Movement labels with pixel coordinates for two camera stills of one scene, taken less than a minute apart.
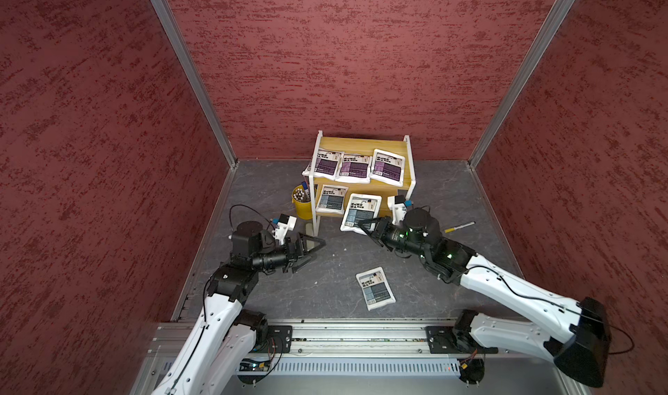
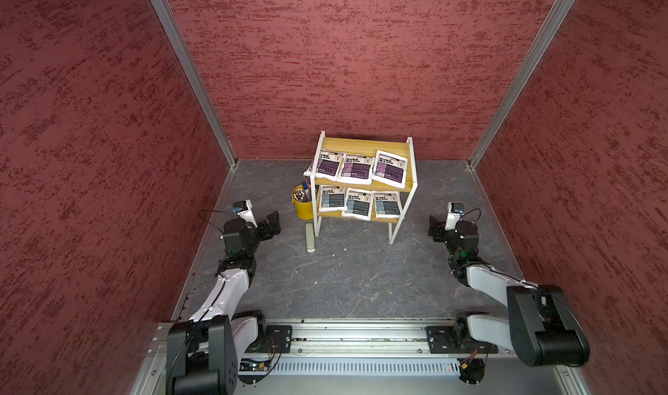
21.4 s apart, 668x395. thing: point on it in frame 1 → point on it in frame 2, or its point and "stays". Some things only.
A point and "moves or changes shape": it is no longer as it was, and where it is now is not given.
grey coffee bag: [332, 199] stays
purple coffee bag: [327, 164] stays
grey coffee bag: [360, 207] moves or changes shape
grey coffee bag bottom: [375, 288] → [388, 204]
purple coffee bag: [355, 168] stays
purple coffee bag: [388, 168] stays
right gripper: [381, 225] → [436, 228]
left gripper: [299, 250] → [263, 226]
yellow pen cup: [301, 197] stays
